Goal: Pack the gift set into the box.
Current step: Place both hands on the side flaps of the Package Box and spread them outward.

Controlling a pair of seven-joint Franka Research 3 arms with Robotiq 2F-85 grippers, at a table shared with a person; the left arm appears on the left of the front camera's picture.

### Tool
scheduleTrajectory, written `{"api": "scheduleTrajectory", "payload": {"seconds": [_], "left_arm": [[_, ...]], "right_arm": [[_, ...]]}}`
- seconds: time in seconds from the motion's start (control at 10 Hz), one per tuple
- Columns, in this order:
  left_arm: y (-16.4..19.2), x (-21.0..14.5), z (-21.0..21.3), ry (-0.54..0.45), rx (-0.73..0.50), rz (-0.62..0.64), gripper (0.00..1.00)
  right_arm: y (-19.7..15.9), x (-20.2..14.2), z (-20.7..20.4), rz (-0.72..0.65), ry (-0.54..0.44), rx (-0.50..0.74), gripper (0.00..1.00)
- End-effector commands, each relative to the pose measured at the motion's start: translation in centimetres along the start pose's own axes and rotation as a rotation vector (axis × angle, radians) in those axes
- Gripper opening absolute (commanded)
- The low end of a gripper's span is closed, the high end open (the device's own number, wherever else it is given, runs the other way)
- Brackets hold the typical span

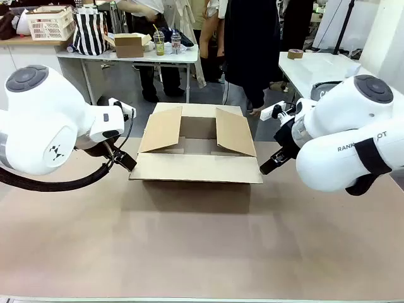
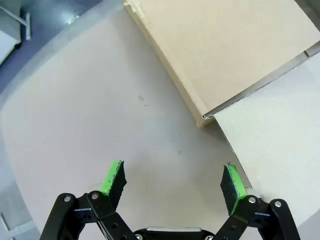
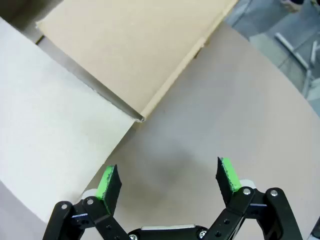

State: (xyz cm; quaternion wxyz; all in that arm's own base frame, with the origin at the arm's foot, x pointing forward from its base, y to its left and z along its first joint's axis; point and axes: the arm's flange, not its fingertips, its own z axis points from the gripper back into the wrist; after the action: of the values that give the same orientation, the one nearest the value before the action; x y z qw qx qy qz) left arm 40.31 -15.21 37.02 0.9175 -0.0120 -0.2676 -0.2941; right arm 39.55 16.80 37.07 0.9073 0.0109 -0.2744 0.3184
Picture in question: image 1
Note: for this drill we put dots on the dark clothes pile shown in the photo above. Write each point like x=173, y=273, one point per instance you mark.
x=186, y=39

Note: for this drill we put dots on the small open cardboard box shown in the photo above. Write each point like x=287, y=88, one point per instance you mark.
x=129, y=47

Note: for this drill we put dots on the white plastic crate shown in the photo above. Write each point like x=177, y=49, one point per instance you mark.
x=50, y=23

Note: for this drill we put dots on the person's left forearm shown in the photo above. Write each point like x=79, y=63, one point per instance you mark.
x=255, y=94

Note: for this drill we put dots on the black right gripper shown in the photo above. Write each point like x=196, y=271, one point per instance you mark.
x=285, y=132

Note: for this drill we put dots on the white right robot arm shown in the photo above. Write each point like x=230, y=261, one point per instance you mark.
x=344, y=126

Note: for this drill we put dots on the person in beige coat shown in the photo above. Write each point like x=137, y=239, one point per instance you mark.
x=205, y=38

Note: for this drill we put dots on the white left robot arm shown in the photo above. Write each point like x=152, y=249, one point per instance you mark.
x=41, y=126

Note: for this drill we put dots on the person's left hand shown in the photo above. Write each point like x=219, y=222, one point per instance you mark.
x=255, y=111

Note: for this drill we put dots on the black tripod pole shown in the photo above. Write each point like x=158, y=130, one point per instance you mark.
x=343, y=25

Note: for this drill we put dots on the white table with grey legs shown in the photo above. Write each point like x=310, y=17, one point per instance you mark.
x=176, y=58

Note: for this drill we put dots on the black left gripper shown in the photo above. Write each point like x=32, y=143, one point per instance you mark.
x=109, y=151

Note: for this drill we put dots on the black white striped bag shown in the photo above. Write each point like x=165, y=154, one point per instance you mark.
x=90, y=34

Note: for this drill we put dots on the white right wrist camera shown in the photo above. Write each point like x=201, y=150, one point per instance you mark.
x=271, y=111

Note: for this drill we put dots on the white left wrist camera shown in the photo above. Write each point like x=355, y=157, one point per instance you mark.
x=124, y=108

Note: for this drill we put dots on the brown tape roll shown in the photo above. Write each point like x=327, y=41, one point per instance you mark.
x=295, y=54

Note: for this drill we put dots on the brown cardboard shipping box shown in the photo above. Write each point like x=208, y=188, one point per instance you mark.
x=195, y=172

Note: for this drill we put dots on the person in black sweatshirt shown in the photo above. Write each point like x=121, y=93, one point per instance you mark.
x=252, y=47

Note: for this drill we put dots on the clear plastic bottle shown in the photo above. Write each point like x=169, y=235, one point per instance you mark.
x=175, y=44

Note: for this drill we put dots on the plastic cup with straw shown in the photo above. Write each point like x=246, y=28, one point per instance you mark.
x=159, y=44

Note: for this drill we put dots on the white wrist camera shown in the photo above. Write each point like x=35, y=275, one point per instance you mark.
x=271, y=111
x=124, y=108

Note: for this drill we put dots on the white rounded table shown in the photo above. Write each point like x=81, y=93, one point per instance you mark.
x=315, y=69

